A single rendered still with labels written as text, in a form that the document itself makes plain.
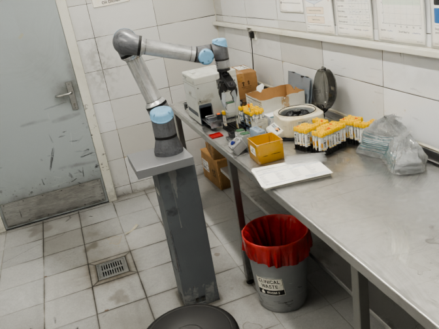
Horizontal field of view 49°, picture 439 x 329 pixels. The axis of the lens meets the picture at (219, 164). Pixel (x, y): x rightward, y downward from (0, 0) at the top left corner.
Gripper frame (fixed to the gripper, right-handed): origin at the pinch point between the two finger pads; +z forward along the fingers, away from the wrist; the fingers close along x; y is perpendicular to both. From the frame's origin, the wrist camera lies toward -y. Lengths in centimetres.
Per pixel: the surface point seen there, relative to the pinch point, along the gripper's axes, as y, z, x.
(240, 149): -26.6, 15.5, 6.6
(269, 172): -57, 18, 5
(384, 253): -133, 19, 0
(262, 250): -44, 65, 8
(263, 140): -31.6, 12.0, -4.5
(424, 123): -81, 4, -58
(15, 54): 162, -32, 112
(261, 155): -44.1, 14.5, 2.3
